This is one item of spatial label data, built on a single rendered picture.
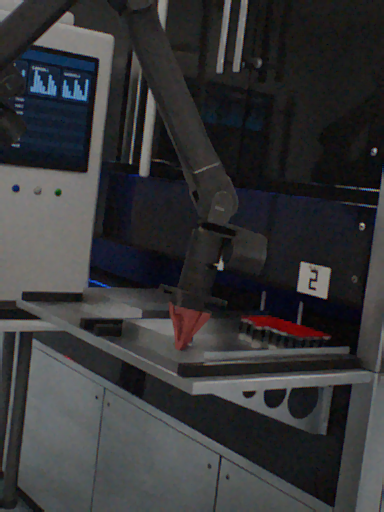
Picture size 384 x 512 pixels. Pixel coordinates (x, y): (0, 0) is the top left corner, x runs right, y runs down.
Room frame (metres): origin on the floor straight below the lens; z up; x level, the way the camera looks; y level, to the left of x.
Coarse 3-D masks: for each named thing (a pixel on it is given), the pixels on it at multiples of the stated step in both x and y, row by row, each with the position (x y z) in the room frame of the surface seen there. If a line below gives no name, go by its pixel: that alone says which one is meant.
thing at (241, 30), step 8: (248, 0) 1.78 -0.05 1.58; (248, 8) 1.78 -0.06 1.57; (240, 16) 1.78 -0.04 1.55; (240, 24) 1.78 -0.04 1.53; (240, 32) 1.78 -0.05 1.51; (240, 40) 1.78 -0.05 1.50; (240, 48) 1.78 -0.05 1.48; (240, 56) 1.78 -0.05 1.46; (240, 64) 1.78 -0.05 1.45; (256, 64) 1.82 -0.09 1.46; (240, 72) 1.79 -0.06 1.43
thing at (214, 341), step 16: (128, 320) 1.49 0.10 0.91; (144, 320) 1.52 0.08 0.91; (160, 320) 1.55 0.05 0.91; (208, 320) 1.61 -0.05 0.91; (224, 320) 1.64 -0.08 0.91; (240, 320) 1.66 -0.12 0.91; (128, 336) 1.48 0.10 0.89; (144, 336) 1.44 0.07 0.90; (160, 336) 1.40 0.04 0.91; (208, 336) 1.60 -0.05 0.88; (224, 336) 1.62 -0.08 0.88; (160, 352) 1.39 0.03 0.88; (176, 352) 1.35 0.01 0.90; (192, 352) 1.32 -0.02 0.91; (208, 352) 1.30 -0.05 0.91; (224, 352) 1.31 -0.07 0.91; (240, 352) 1.34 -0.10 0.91; (256, 352) 1.36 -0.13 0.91; (272, 352) 1.38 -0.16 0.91; (288, 352) 1.40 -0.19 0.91; (304, 352) 1.42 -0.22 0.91; (320, 352) 1.45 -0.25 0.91; (336, 352) 1.47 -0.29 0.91
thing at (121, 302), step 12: (84, 288) 1.83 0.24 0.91; (96, 288) 1.85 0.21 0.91; (108, 288) 1.87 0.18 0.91; (120, 288) 1.88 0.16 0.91; (132, 288) 1.90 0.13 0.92; (144, 288) 1.92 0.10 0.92; (156, 288) 1.95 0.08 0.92; (84, 300) 1.82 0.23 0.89; (96, 300) 1.78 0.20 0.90; (108, 300) 1.73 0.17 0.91; (120, 300) 1.89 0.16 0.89; (132, 300) 1.91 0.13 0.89; (144, 300) 1.93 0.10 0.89; (156, 300) 1.95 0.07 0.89; (168, 300) 1.97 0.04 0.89; (108, 312) 1.73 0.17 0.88; (120, 312) 1.69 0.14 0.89; (132, 312) 1.65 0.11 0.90; (144, 312) 1.62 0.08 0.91; (156, 312) 1.64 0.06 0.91; (168, 312) 1.66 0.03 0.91; (216, 312) 1.73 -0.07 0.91; (228, 312) 1.75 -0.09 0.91; (240, 312) 1.77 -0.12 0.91; (252, 312) 1.79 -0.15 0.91; (264, 312) 1.81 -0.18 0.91
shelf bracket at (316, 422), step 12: (228, 396) 1.39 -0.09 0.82; (240, 396) 1.41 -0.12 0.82; (252, 396) 1.42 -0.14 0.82; (324, 396) 1.53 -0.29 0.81; (252, 408) 1.43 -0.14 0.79; (264, 408) 1.44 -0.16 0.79; (276, 408) 1.46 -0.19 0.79; (324, 408) 1.53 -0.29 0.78; (288, 420) 1.48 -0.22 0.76; (300, 420) 1.50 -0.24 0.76; (312, 420) 1.52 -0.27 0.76; (324, 420) 1.53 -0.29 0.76; (312, 432) 1.52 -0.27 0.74; (324, 432) 1.52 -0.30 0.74
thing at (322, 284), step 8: (304, 264) 1.63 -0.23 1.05; (312, 264) 1.61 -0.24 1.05; (304, 272) 1.62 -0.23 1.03; (312, 272) 1.60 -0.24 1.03; (320, 272) 1.59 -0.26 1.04; (328, 272) 1.57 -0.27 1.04; (304, 280) 1.62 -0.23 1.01; (320, 280) 1.58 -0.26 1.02; (328, 280) 1.57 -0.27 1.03; (304, 288) 1.62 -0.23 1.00; (320, 288) 1.58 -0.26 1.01; (320, 296) 1.58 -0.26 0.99
